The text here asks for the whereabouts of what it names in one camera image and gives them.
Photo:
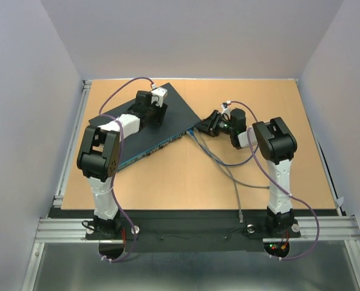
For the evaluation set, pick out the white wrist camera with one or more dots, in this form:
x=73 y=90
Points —
x=158 y=96
x=225 y=108

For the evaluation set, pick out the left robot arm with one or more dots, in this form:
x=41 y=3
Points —
x=100 y=151

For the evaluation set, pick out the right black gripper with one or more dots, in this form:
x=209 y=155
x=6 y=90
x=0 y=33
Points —
x=208 y=125

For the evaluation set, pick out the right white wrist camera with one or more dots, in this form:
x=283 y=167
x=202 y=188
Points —
x=225 y=108

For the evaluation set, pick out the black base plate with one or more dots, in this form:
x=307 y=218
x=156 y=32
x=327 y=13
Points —
x=144 y=231

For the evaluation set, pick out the aluminium rail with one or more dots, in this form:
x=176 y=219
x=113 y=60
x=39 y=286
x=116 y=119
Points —
x=60 y=191
x=332 y=228

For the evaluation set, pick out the dark blue network switch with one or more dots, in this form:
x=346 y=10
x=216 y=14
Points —
x=178 y=119

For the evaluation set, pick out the grey ethernet cable long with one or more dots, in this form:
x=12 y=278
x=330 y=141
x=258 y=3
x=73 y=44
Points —
x=224 y=169

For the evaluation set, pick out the aluminium left side rail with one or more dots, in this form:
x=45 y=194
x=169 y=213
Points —
x=60 y=191

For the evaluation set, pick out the aluminium front rail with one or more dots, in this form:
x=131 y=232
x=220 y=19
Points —
x=332 y=228

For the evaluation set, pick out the grey ethernet cable short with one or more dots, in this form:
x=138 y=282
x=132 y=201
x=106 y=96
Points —
x=240 y=212

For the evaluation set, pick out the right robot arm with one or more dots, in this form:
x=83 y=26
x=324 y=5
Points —
x=277 y=146

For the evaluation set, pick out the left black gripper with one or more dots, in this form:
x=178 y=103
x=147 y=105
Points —
x=161 y=112

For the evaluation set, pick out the metal sheet panel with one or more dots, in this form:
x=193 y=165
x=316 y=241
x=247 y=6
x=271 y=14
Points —
x=79 y=267

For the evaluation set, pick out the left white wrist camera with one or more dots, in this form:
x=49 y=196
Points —
x=158 y=96

